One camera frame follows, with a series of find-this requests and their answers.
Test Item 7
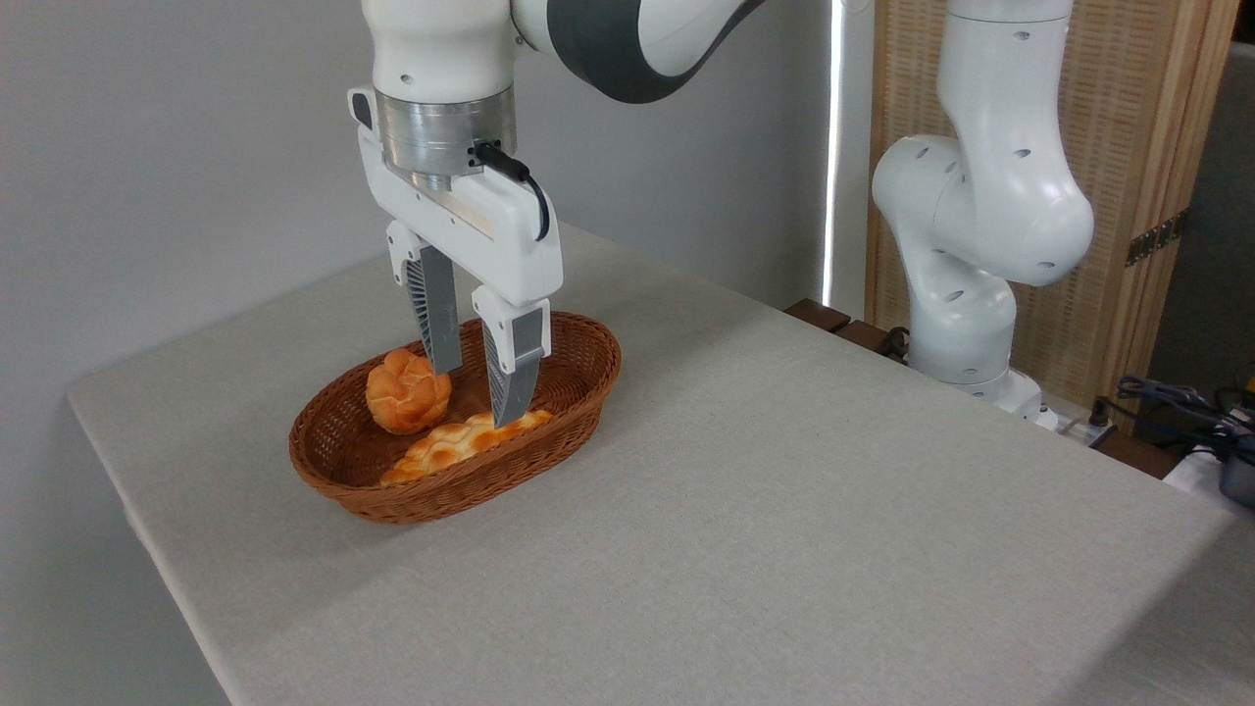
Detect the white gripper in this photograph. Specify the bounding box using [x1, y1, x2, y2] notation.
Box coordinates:
[348, 88, 566, 429]

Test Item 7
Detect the round orange bread roll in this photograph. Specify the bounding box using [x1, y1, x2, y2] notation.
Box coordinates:
[366, 348, 453, 435]

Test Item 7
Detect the long braided bread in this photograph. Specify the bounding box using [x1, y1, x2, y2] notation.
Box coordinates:
[380, 409, 555, 487]

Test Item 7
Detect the brown wicker basket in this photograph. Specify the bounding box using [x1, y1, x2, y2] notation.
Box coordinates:
[288, 311, 624, 525]

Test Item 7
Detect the dark brown wooden block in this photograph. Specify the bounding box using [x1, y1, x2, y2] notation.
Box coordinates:
[784, 299, 852, 334]
[835, 320, 908, 360]

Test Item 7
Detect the grey tablecloth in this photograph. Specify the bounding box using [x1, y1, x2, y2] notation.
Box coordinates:
[67, 221, 1255, 706]

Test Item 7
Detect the wooden rattan folding screen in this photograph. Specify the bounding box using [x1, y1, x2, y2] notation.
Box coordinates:
[865, 0, 1241, 432]

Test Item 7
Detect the metal screen hinge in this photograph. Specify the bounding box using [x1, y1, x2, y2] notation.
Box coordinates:
[1126, 211, 1189, 268]

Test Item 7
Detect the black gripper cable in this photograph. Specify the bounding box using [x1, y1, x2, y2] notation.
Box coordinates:
[469, 142, 552, 242]

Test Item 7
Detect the bundle of black blue cables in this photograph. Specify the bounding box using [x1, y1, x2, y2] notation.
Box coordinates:
[1093, 376, 1255, 454]

